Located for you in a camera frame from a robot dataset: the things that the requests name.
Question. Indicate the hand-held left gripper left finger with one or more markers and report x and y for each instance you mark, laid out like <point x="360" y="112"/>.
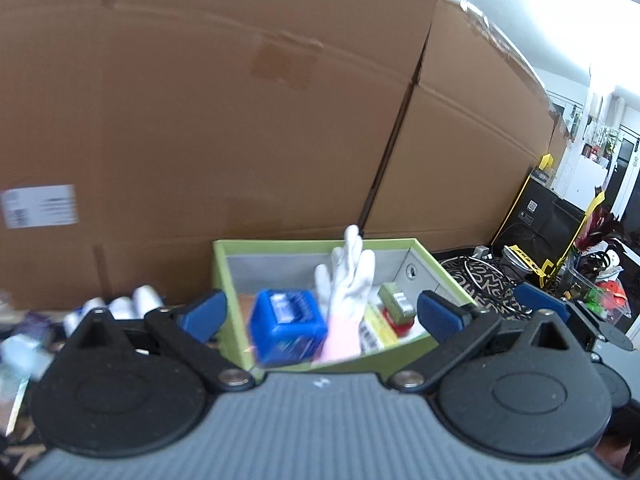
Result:
<point x="202" y="312"/>

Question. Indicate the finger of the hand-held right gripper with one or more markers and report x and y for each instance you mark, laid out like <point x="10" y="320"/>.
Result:
<point x="540" y="300"/>

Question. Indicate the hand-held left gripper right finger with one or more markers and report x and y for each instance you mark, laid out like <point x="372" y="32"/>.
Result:
<point x="442" y="316"/>

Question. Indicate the green storage box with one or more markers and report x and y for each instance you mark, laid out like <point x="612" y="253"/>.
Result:
<point x="235" y="310"/>

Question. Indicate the long green printed box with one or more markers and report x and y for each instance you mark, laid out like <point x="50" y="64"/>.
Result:
<point x="397" y="299"/>

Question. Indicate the blue box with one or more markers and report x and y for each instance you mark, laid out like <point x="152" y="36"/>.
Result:
<point x="285" y="330"/>

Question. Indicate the white glove with pink cuff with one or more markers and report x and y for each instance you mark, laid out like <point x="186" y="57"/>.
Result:
<point x="347" y="285"/>

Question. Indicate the clear plastic container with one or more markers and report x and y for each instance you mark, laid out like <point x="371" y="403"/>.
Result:
<point x="597" y="290"/>

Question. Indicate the black case with yellow tape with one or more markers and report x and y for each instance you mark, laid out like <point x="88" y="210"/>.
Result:
<point x="540" y="210"/>

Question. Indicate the dark red plant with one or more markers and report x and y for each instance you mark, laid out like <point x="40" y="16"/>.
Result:
<point x="602" y="232"/>

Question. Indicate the white shipping label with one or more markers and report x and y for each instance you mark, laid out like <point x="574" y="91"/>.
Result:
<point x="40" y="206"/>

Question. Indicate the large brown cardboard box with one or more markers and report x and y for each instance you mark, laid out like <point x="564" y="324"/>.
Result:
<point x="200" y="110"/>

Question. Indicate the black letter-printed mat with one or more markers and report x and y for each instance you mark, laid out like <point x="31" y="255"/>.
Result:
<point x="15" y="455"/>

